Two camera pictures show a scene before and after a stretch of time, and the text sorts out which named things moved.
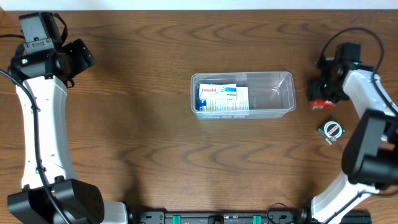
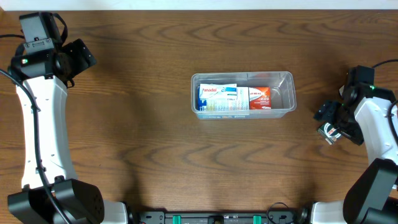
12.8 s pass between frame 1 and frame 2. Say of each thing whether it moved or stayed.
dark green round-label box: stayed
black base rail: stayed
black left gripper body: stayed
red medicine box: moved
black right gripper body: moved
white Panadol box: stayed
